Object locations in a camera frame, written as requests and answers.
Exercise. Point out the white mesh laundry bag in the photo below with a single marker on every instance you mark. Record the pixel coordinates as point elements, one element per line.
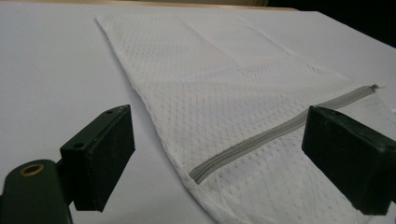
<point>224,102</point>

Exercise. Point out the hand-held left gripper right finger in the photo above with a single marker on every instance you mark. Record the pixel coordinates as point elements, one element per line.
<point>348,155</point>

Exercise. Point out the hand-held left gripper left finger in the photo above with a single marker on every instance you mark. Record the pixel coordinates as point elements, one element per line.
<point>96,161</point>

